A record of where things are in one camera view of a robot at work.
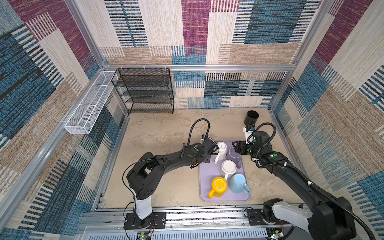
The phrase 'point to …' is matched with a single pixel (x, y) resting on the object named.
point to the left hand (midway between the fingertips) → (206, 153)
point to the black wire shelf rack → (145, 90)
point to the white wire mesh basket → (86, 115)
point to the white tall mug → (222, 152)
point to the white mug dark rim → (228, 167)
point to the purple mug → (235, 156)
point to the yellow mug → (219, 185)
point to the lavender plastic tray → (208, 172)
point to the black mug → (251, 118)
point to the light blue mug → (237, 184)
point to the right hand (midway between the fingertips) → (238, 145)
